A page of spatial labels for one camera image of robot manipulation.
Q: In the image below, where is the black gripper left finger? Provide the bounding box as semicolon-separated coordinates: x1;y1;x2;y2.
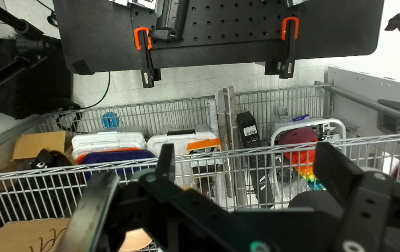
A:
55;142;257;252

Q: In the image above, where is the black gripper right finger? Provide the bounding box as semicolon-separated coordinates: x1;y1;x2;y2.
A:
313;140;400;252

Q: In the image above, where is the white plastic storage container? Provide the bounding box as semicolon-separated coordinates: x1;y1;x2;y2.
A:
70;130;148;163
145;129;222;160

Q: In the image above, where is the dark red toy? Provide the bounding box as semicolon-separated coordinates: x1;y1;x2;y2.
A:
277;126;320;154

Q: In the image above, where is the dark blue plate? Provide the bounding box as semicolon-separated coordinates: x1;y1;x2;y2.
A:
75;149;158;167

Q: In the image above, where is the brown cardboard box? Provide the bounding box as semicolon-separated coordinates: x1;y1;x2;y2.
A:
0;217;74;252

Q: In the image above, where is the small open cardboard box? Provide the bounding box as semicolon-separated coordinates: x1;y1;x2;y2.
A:
10;130;68;163

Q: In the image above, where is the white grey cabinet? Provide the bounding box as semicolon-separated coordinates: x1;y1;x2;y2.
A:
324;66;400;139

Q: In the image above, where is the orange edged package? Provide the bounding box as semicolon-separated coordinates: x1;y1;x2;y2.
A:
185;136;222;156

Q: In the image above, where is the orange black bar clamp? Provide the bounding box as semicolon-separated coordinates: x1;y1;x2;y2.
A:
131;25;164;90
263;16;301;80

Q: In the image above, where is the metal wire shelf rack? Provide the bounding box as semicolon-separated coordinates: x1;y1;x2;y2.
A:
0;81;400;226

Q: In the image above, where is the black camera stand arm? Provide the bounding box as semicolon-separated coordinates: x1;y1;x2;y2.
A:
0;0;64;102

